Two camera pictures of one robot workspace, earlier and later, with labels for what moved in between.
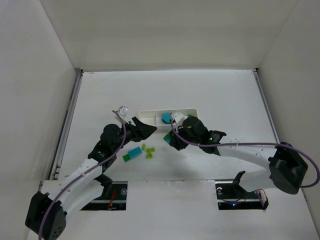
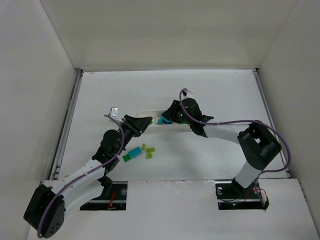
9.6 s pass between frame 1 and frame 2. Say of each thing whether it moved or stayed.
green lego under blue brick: stayed
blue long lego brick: stayed
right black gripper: moved
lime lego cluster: stayed
